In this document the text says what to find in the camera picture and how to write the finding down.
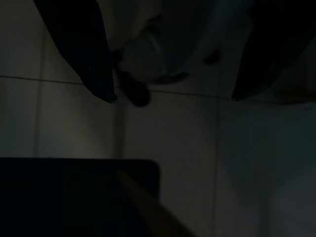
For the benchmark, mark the grey robot right leg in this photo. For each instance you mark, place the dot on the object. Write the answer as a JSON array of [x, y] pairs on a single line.
[[148, 56]]

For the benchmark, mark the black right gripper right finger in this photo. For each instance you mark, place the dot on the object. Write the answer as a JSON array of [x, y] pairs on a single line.
[[271, 44]]

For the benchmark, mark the dark low furniture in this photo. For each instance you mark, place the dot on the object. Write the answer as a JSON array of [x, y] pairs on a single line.
[[61, 197]]

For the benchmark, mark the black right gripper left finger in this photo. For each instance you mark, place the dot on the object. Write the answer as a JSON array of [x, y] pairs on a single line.
[[81, 44]]

